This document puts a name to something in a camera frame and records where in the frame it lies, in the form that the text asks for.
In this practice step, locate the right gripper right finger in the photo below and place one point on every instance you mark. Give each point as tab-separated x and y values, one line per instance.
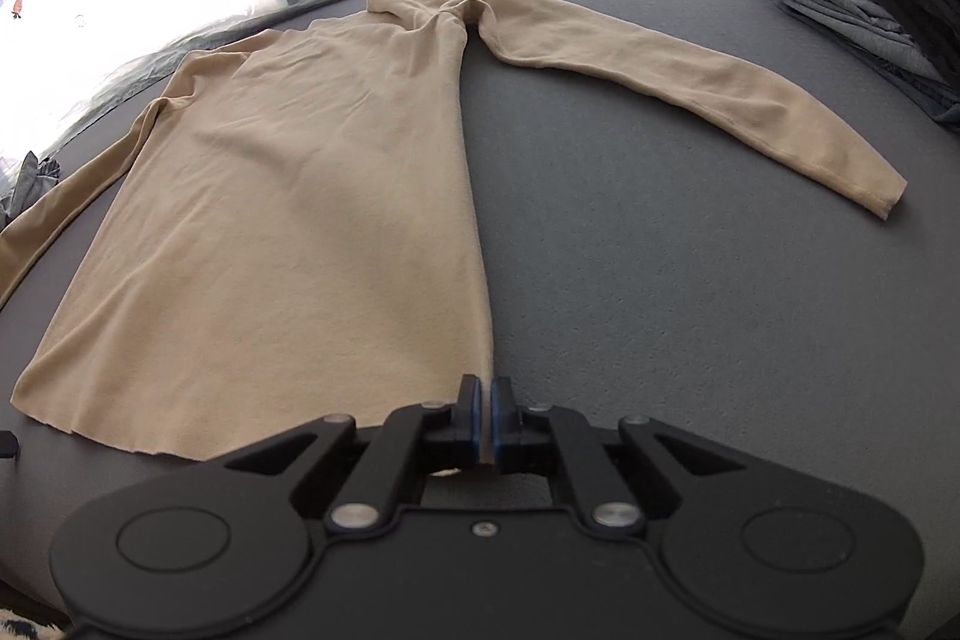
627	478

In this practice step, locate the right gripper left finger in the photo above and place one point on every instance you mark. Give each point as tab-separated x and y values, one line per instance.
352	478

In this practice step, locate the beige long-sleeve shirt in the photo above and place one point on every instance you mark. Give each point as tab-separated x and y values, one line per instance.
291	229

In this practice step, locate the grey zip hoodie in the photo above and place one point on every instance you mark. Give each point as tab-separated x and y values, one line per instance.
35	178

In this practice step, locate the folded grey garment stack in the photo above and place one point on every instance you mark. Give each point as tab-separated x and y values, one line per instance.
867	30

